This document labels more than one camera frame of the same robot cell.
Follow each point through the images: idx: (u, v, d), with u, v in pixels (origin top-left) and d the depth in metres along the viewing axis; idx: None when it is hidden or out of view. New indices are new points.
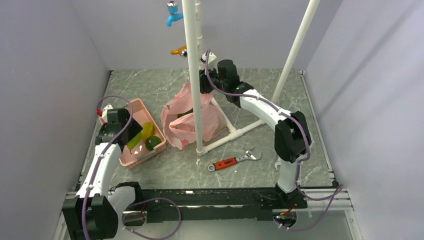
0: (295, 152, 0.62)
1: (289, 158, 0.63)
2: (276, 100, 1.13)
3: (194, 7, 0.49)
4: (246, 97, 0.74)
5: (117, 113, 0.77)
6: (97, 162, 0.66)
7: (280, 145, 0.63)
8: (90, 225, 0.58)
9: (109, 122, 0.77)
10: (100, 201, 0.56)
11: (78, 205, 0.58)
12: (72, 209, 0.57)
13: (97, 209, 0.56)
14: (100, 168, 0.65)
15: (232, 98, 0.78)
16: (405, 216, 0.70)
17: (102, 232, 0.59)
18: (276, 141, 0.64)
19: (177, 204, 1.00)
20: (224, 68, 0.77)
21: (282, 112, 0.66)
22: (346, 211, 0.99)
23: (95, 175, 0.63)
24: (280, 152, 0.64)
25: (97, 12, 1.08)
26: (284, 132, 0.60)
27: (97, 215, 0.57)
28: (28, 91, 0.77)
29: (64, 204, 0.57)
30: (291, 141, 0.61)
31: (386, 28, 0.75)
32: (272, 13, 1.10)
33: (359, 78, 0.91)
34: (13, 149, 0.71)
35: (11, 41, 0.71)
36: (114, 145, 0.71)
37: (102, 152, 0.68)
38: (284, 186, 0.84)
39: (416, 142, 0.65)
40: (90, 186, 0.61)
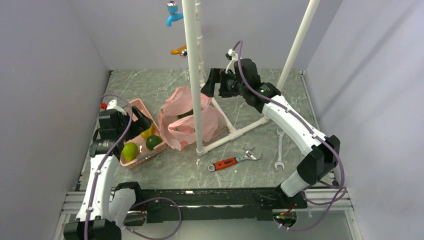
0: (320, 176, 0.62)
1: (312, 182, 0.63)
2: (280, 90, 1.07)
3: (194, 7, 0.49)
4: (274, 106, 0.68)
5: (110, 119, 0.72)
6: (94, 179, 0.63)
7: (308, 169, 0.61)
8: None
9: (102, 129, 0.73)
10: (102, 222, 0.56)
11: (80, 228, 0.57)
12: (73, 233, 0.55)
13: (99, 230, 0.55)
14: (98, 186, 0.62)
15: (255, 100, 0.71)
16: (405, 216, 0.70)
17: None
18: (304, 164, 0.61)
19: (177, 204, 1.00)
20: (243, 67, 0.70)
21: (317, 135, 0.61)
22: (346, 211, 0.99)
23: (94, 194, 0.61)
24: (305, 174, 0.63)
25: (97, 12, 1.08)
26: (318, 162, 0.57)
27: (100, 235, 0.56)
28: (28, 91, 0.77)
29: (65, 229, 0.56)
30: (321, 167, 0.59)
31: (386, 27, 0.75)
32: (272, 13, 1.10)
33: (359, 78, 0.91)
34: (13, 149, 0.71)
35: (11, 41, 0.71)
36: (111, 156, 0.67)
37: (99, 168, 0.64)
38: (288, 191, 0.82)
39: (416, 142, 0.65)
40: (90, 209, 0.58)
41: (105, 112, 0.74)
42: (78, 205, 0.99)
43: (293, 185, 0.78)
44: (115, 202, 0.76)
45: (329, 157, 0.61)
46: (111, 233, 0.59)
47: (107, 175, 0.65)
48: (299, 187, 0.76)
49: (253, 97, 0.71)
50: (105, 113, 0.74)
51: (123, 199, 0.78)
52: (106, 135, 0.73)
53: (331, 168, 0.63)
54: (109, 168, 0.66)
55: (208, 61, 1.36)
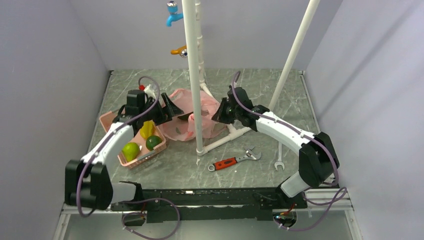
0: (322, 177, 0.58)
1: (316, 184, 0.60)
2: (273, 106, 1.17)
3: (194, 7, 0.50)
4: (264, 120, 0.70)
5: (136, 98, 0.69)
6: (108, 136, 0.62)
7: (307, 171, 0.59)
8: (83, 194, 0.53)
9: (128, 105, 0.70)
10: (100, 170, 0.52)
11: (79, 169, 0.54)
12: (73, 170, 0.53)
13: (95, 177, 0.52)
14: (109, 142, 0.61)
15: (248, 121, 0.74)
16: (404, 216, 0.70)
17: (93, 206, 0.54)
18: (301, 165, 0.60)
19: (177, 205, 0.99)
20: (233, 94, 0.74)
21: (304, 134, 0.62)
22: (346, 211, 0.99)
23: (104, 145, 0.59)
24: (306, 177, 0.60)
25: (97, 12, 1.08)
26: (310, 158, 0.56)
27: (94, 184, 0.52)
28: (28, 91, 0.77)
29: (67, 165, 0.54)
30: (319, 167, 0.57)
31: (386, 27, 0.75)
32: (272, 13, 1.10)
33: (359, 79, 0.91)
34: (14, 150, 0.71)
35: (11, 41, 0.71)
36: (129, 126, 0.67)
37: (116, 129, 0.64)
38: (288, 192, 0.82)
39: (416, 142, 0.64)
40: (95, 154, 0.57)
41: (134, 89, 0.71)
42: None
43: (293, 186, 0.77)
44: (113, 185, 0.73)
45: (324, 155, 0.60)
46: (105, 190, 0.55)
47: (120, 138, 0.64)
48: (300, 188, 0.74)
49: (247, 118, 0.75)
50: (134, 92, 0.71)
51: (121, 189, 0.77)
52: (130, 112, 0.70)
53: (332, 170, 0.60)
54: (124, 133, 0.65)
55: (208, 61, 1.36)
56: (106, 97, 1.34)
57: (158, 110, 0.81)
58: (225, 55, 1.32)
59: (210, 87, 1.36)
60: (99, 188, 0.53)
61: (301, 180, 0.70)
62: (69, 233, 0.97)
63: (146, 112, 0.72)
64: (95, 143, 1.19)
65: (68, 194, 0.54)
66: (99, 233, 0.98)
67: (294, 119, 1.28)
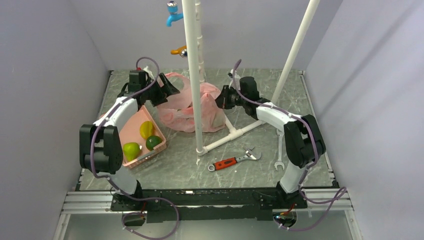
0: (306, 156, 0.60)
1: (300, 163, 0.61)
2: (276, 100, 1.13)
3: (194, 7, 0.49)
4: (263, 107, 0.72)
5: (138, 75, 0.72)
6: (116, 106, 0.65)
7: (291, 149, 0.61)
8: (97, 155, 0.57)
9: (130, 83, 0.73)
10: (112, 131, 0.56)
11: (92, 132, 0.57)
12: (86, 134, 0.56)
13: (107, 138, 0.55)
14: (118, 111, 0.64)
15: (251, 111, 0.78)
16: (405, 217, 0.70)
17: (107, 167, 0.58)
18: (287, 143, 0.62)
19: (176, 205, 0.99)
20: (245, 84, 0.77)
21: (292, 115, 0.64)
22: (346, 211, 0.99)
23: (113, 112, 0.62)
24: (290, 154, 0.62)
25: (97, 12, 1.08)
26: (294, 134, 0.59)
27: (106, 145, 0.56)
28: (28, 91, 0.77)
29: (80, 129, 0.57)
30: (303, 144, 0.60)
31: (386, 28, 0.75)
32: (272, 14, 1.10)
33: (359, 79, 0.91)
34: (13, 150, 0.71)
35: (11, 42, 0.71)
36: (134, 99, 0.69)
37: (123, 100, 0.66)
38: (285, 187, 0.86)
39: (416, 143, 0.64)
40: (106, 119, 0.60)
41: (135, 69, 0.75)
42: (78, 205, 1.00)
43: (289, 178, 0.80)
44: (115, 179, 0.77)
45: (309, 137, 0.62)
46: (117, 150, 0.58)
47: (127, 109, 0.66)
48: (294, 180, 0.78)
49: (250, 108, 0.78)
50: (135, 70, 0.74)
51: (126, 178, 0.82)
52: (133, 89, 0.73)
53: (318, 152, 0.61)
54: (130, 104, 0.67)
55: (208, 61, 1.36)
56: (106, 97, 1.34)
57: (157, 90, 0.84)
58: (226, 55, 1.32)
59: None
60: (112, 147, 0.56)
61: (296, 172, 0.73)
62: (69, 233, 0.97)
63: (147, 89, 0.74)
64: None
65: (82, 156, 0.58)
66: (99, 233, 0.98)
67: None
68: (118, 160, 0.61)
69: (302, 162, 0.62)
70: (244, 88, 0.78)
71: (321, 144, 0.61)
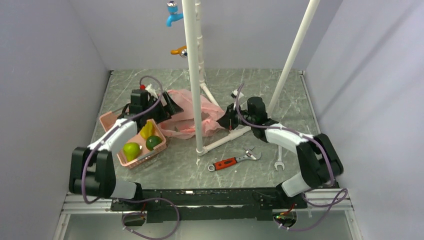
0: (324, 177, 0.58)
1: (318, 184, 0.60)
2: (276, 100, 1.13)
3: (194, 7, 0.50)
4: (270, 129, 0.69)
5: (139, 97, 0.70)
6: (114, 128, 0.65)
7: (307, 170, 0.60)
8: (88, 181, 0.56)
9: (131, 104, 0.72)
10: (104, 158, 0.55)
11: (85, 156, 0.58)
12: (78, 158, 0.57)
13: (100, 164, 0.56)
14: (115, 134, 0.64)
15: (259, 134, 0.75)
16: (404, 216, 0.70)
17: (97, 193, 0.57)
18: (302, 164, 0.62)
19: (177, 205, 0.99)
20: (254, 106, 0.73)
21: (304, 135, 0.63)
22: (346, 211, 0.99)
23: (110, 135, 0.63)
24: (306, 175, 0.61)
25: (97, 12, 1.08)
26: (307, 155, 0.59)
27: (97, 170, 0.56)
28: (28, 91, 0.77)
29: (73, 152, 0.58)
30: (318, 165, 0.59)
31: (386, 27, 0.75)
32: (272, 13, 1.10)
33: (359, 79, 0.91)
34: (13, 150, 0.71)
35: (11, 41, 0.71)
36: (134, 122, 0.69)
37: (121, 123, 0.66)
38: (287, 191, 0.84)
39: (416, 143, 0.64)
40: (102, 143, 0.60)
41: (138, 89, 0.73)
42: (78, 205, 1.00)
43: (293, 187, 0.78)
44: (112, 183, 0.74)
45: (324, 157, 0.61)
46: (108, 177, 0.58)
47: (125, 131, 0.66)
48: (299, 190, 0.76)
49: (259, 130, 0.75)
50: (137, 91, 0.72)
51: (125, 186, 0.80)
52: (134, 110, 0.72)
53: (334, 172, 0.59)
54: (128, 127, 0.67)
55: (208, 61, 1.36)
56: (106, 97, 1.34)
57: (160, 109, 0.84)
58: (225, 55, 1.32)
59: (210, 87, 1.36)
60: (102, 175, 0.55)
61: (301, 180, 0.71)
62: (69, 233, 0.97)
63: (149, 110, 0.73)
64: None
65: (72, 180, 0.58)
66: (99, 234, 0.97)
67: (294, 119, 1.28)
68: (109, 186, 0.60)
69: (321, 183, 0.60)
70: (253, 110, 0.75)
71: (337, 164, 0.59)
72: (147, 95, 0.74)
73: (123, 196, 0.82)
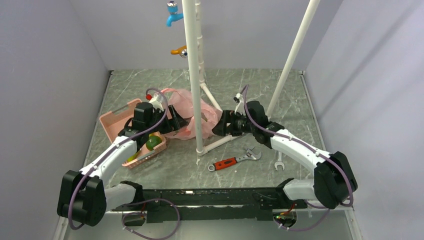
0: (340, 198, 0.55)
1: (333, 206, 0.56)
2: (276, 99, 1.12)
3: (194, 7, 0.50)
4: (278, 137, 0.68)
5: (143, 113, 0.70)
6: (111, 149, 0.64)
7: (321, 191, 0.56)
8: (75, 207, 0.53)
9: (134, 120, 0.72)
10: (95, 184, 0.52)
11: (76, 181, 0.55)
12: (69, 182, 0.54)
13: (89, 192, 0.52)
14: (110, 156, 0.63)
15: (263, 139, 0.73)
16: (404, 216, 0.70)
17: (83, 220, 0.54)
18: (316, 185, 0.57)
19: (177, 205, 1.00)
20: (252, 109, 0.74)
21: (320, 153, 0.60)
22: (346, 211, 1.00)
23: (105, 158, 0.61)
24: (320, 195, 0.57)
25: (96, 12, 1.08)
26: (326, 179, 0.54)
27: (86, 197, 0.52)
28: (28, 91, 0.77)
29: (65, 176, 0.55)
30: (335, 187, 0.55)
31: (386, 27, 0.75)
32: (272, 13, 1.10)
33: (359, 79, 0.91)
34: (14, 150, 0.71)
35: (11, 41, 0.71)
36: (133, 141, 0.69)
37: (119, 143, 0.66)
38: (290, 195, 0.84)
39: (416, 143, 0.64)
40: (94, 167, 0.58)
41: (143, 104, 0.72)
42: None
43: (297, 192, 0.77)
44: (111, 188, 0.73)
45: (341, 176, 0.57)
46: (97, 205, 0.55)
47: (122, 153, 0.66)
48: (304, 197, 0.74)
49: (262, 135, 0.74)
50: (141, 106, 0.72)
51: (124, 193, 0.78)
52: (137, 126, 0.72)
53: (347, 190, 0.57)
54: (126, 148, 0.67)
55: (208, 61, 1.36)
56: (106, 97, 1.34)
57: (165, 122, 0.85)
58: (226, 55, 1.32)
59: (210, 87, 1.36)
60: (92, 202, 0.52)
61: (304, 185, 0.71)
62: (69, 233, 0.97)
63: (152, 127, 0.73)
64: (95, 143, 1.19)
65: (60, 205, 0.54)
66: (99, 233, 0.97)
67: (294, 119, 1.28)
68: (97, 214, 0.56)
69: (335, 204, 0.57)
70: (252, 115, 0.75)
71: (353, 183, 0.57)
72: (151, 110, 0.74)
73: (124, 200, 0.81)
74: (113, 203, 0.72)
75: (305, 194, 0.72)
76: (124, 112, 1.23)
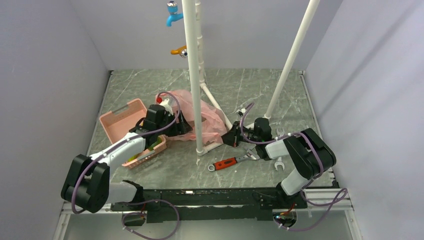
0: (313, 163, 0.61)
1: (311, 174, 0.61)
2: (277, 99, 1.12)
3: (194, 7, 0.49)
4: (270, 143, 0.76)
5: (155, 114, 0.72)
6: (121, 142, 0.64)
7: (296, 159, 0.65)
8: (80, 191, 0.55)
9: (146, 119, 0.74)
10: (102, 170, 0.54)
11: (85, 165, 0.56)
12: (78, 165, 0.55)
13: (95, 178, 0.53)
14: (119, 148, 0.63)
15: (263, 155, 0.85)
16: (405, 217, 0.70)
17: (85, 205, 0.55)
18: (292, 155, 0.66)
19: (176, 205, 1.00)
20: (261, 129, 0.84)
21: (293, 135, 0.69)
22: (346, 211, 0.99)
23: (114, 148, 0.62)
24: (298, 165, 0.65)
25: (96, 12, 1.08)
26: (292, 144, 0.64)
27: (92, 182, 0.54)
28: (28, 91, 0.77)
29: (75, 158, 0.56)
30: (306, 153, 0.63)
31: (386, 28, 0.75)
32: (272, 14, 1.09)
33: (359, 79, 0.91)
34: (13, 150, 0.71)
35: (11, 41, 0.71)
36: (142, 138, 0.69)
37: (130, 138, 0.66)
38: (286, 189, 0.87)
39: (416, 143, 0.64)
40: (104, 154, 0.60)
41: (156, 106, 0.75)
42: None
43: (292, 184, 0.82)
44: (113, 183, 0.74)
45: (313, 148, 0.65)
46: (100, 192, 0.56)
47: (131, 147, 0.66)
48: (298, 187, 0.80)
49: (262, 151, 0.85)
50: (154, 107, 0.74)
51: (125, 190, 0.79)
52: (148, 126, 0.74)
53: (327, 161, 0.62)
54: (135, 143, 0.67)
55: (208, 61, 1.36)
56: (106, 97, 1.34)
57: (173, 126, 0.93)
58: (225, 55, 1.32)
59: (210, 87, 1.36)
60: (96, 189, 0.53)
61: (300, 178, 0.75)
62: (69, 233, 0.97)
63: (162, 129, 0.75)
64: (95, 144, 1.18)
65: (65, 187, 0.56)
66: (99, 234, 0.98)
67: (294, 119, 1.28)
68: (99, 201, 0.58)
69: (313, 173, 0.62)
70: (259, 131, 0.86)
71: (328, 153, 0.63)
72: (163, 112, 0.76)
73: (123, 198, 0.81)
74: (115, 197, 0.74)
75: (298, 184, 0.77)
76: (124, 112, 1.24)
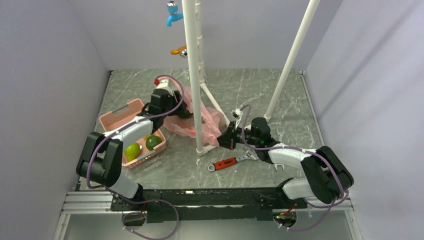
0: (334, 190, 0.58)
1: (331, 199, 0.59)
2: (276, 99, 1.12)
3: (194, 7, 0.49)
4: (274, 149, 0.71)
5: (159, 99, 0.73)
6: (130, 123, 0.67)
7: (315, 183, 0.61)
8: (94, 167, 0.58)
9: (151, 104, 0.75)
10: (116, 144, 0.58)
11: (99, 142, 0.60)
12: (93, 141, 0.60)
13: (110, 151, 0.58)
14: (129, 128, 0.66)
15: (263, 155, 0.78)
16: (405, 217, 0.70)
17: (100, 180, 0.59)
18: (310, 178, 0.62)
19: (177, 205, 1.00)
20: (259, 130, 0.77)
21: (306, 150, 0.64)
22: (346, 211, 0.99)
23: (126, 127, 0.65)
24: (317, 189, 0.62)
25: (96, 13, 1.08)
26: (312, 170, 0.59)
27: (106, 155, 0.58)
28: (28, 91, 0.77)
29: (90, 135, 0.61)
30: (327, 178, 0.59)
31: (385, 28, 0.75)
32: (272, 14, 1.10)
33: (359, 79, 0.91)
34: (14, 151, 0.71)
35: (11, 41, 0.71)
36: (150, 121, 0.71)
37: (139, 120, 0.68)
38: (289, 194, 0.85)
39: (416, 144, 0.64)
40: (116, 132, 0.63)
41: (158, 90, 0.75)
42: (78, 205, 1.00)
43: (297, 191, 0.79)
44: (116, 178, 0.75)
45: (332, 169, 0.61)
46: (114, 168, 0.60)
47: (140, 128, 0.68)
48: (303, 195, 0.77)
49: (262, 152, 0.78)
50: (158, 92, 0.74)
51: (126, 185, 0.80)
52: (153, 111, 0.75)
53: (347, 184, 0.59)
54: (144, 125, 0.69)
55: (208, 61, 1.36)
56: (106, 97, 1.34)
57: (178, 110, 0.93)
58: (225, 55, 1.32)
59: (210, 87, 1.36)
60: (110, 162, 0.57)
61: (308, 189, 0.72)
62: (69, 233, 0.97)
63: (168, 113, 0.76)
64: None
65: (80, 163, 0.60)
66: (99, 234, 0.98)
67: (294, 119, 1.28)
68: (113, 178, 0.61)
69: (333, 198, 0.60)
70: (257, 132, 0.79)
71: (347, 175, 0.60)
72: (166, 96, 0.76)
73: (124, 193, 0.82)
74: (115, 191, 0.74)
75: (303, 191, 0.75)
76: (124, 112, 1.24)
